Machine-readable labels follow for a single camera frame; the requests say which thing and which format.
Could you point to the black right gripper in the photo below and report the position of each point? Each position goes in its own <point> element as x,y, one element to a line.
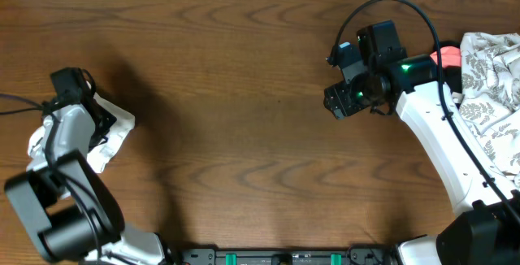
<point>341,104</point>

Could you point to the white t-shirt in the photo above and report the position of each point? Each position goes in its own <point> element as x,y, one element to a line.
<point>101,154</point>

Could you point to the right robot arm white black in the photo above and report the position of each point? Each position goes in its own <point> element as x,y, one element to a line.
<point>485,203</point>

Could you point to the red garment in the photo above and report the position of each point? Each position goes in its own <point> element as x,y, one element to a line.
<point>450,56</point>

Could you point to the white leaf-patterned garment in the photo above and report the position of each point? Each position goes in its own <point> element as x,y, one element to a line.
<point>490,89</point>

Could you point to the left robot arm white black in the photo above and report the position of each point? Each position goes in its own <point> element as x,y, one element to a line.
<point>66,210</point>

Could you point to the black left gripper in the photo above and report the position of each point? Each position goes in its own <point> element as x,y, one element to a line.
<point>107,121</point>

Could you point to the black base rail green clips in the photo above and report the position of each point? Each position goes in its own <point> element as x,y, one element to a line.
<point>354,255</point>

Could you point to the black garment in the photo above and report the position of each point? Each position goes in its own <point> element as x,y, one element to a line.
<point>452,75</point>

